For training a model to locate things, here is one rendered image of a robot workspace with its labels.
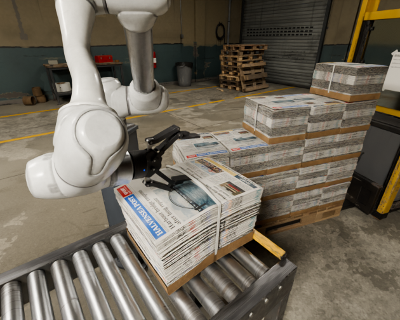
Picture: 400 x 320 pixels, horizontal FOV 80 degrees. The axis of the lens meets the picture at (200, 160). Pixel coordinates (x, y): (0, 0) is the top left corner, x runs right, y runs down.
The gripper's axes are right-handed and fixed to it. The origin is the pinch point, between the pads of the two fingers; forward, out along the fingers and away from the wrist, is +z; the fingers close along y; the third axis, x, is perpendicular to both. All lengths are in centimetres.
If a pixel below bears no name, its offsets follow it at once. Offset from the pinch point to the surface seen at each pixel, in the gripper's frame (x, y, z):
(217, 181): 4.8, 7.9, 8.3
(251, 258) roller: 20.4, 30.4, 14.7
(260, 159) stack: -34, 26, 86
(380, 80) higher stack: -7, -35, 162
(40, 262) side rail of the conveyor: -20, 40, -41
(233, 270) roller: 20.1, 32.2, 7.2
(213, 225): 14.7, 15.7, -0.6
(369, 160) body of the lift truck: -6, 34, 220
